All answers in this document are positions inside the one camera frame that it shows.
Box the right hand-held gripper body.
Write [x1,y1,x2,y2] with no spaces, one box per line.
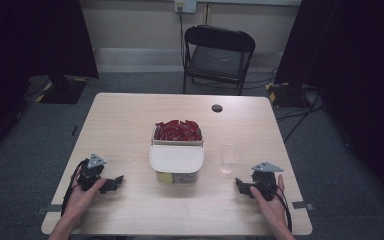
[250,161,285,202]

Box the clear drinking glass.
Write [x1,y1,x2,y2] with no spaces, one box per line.
[219,143,243,175]

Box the clear plastic compartment box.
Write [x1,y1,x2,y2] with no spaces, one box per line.
[149,120,205,185]

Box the black stand base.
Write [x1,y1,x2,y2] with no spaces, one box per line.
[265,81,307,109]
[39,74,88,105]

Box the white wall socket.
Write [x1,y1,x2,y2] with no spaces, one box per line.
[174,0,198,15]

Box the person's right hand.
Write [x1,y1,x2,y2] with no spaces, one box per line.
[249,174,290,231]

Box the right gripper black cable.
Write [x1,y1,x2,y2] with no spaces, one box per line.
[273,184,294,233]

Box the grey tape strip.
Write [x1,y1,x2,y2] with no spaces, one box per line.
[291,200,316,211]
[35,203,63,215]

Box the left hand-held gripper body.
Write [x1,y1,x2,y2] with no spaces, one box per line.
[77,153,107,192]

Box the black wall socket cable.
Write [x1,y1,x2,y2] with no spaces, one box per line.
[178,6,187,69]

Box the black floor cable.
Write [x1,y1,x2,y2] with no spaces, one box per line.
[275,91,325,145]

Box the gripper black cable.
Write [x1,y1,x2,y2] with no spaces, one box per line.
[60,159,90,218]
[273,184,294,233]

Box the person's left hand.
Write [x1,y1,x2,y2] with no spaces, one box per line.
[64,178,108,222]

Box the dried lemon slice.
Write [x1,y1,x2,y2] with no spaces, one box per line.
[156,171,175,184]

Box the black folding chair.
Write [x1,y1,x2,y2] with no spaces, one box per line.
[182,24,257,96]

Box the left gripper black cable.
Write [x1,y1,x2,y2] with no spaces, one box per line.
[60,159,90,218]

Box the white box lid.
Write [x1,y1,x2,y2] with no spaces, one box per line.
[149,144,205,174]

